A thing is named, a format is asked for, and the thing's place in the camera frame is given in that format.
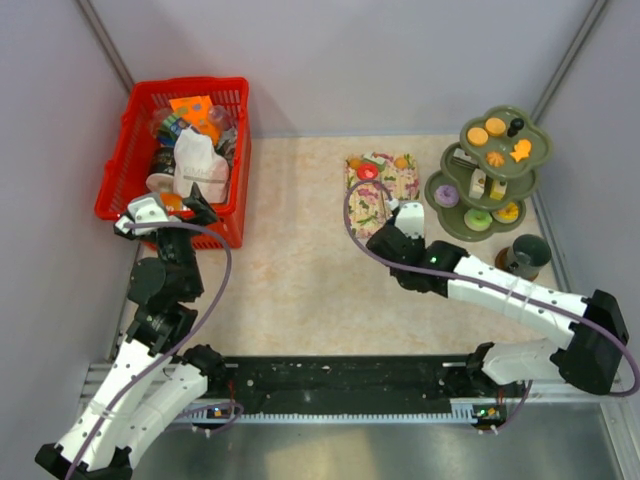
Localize green frosted donut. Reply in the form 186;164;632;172
463;209;493;232

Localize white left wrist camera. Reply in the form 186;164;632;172
113;193;171;239

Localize orange dotted box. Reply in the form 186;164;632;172
169;95;220;145

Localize green three-tier dessert stand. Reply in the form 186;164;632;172
424;105;553;243

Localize white cloth bag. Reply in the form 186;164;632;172
173;129;230;204

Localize yellow square cake piece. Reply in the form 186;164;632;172
489;180;507;200

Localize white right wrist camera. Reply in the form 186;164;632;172
386;199;425;240

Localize red plastic basket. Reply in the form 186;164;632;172
94;76;251;250

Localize brown wooden coaster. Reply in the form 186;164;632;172
494;247;540;282

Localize purple frosted donut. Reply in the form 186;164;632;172
434;184;459;208

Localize round tan cracker biscuit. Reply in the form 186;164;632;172
466;127;489;146

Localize floral rectangular serving tray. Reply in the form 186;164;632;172
344;151;420;241

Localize red round donut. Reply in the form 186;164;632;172
356;163;379;181

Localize stainless steel food tongs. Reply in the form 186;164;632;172
379;182;394;209

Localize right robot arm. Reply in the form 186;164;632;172
366;223;628;396

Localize yellow frosted donut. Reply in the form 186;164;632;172
492;202;520;224

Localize chocolate cake slice with cherry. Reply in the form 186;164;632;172
452;156;478;170

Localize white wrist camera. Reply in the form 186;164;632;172
386;199;425;240
113;193;171;239

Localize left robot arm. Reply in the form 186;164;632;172
35;185;227;479

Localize black cylindrical can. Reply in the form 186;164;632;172
149;146;176;176

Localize dark green mug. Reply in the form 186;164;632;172
509;234;552;271

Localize white cream cake slice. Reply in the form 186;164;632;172
469;169;486;199

